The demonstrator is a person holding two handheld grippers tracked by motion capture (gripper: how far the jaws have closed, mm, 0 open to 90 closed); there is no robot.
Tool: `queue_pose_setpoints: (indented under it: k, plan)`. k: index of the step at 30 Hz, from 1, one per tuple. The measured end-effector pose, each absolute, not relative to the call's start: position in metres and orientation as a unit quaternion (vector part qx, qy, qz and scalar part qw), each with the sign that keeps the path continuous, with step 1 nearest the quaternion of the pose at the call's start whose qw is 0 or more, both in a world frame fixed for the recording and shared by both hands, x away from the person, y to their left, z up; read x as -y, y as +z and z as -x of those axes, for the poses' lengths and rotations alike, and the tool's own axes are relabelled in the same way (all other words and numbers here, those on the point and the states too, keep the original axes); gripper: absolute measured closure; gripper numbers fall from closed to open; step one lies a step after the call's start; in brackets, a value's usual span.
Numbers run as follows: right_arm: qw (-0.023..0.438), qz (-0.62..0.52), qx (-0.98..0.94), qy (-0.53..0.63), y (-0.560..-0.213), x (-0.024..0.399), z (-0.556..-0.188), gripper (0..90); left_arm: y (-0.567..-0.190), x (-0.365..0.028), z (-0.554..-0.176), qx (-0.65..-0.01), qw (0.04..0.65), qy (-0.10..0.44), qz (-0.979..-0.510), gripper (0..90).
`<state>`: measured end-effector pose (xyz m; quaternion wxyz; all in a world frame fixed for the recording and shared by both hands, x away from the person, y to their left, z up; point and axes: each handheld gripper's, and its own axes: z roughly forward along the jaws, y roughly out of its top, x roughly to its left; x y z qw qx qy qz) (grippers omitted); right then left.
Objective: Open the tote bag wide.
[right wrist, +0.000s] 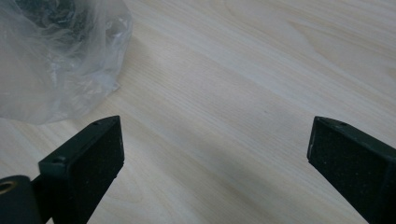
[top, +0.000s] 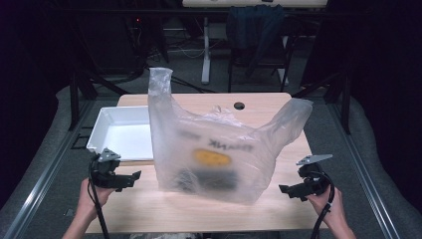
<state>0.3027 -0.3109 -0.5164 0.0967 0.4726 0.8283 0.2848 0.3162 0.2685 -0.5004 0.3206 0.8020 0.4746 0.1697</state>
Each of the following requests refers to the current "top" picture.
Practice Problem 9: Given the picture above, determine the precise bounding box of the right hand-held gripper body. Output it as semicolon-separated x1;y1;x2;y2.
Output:
296;153;333;197

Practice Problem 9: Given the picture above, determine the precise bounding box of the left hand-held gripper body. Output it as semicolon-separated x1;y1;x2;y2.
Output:
89;147;122;190

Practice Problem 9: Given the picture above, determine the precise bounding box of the white plastic tray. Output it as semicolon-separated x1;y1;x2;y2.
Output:
86;105;155;162

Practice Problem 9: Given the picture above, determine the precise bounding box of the translucent plastic bag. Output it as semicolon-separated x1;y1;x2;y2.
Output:
147;67;314;205

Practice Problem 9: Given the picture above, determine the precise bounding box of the person's left hand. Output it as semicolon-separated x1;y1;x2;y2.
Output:
77;178;115;219

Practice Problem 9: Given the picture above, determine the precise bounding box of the person's right hand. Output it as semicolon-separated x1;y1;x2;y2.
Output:
306;186;348;227

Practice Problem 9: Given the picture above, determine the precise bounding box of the black item in bag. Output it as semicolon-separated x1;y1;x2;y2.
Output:
174;167;240;193

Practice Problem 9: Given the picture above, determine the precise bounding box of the black metal stand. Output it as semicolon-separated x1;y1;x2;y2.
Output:
292;64;353;135
67;64;131;131

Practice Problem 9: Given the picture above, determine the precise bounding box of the yellow item in bag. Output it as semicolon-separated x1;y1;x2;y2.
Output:
192;147;232;168

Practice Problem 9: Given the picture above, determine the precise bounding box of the black chair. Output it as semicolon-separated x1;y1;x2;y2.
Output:
226;31;295;94

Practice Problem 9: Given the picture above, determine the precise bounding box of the white desk leg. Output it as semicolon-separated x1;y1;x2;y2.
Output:
200;16;212;86

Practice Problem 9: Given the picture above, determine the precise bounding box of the dark blue cloth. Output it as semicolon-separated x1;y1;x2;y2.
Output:
226;4;287;78

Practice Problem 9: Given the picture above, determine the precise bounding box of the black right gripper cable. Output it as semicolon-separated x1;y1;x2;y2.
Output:
310;170;336;239

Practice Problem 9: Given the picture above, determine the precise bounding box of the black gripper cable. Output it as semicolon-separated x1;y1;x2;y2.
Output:
310;170;336;239
87;158;110;239

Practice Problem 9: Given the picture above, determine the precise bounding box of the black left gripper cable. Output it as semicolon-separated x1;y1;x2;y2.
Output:
87;158;110;239

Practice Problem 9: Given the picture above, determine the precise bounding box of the aluminium floor rail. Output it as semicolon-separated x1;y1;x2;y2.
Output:
2;99;98;239
326;99;401;239

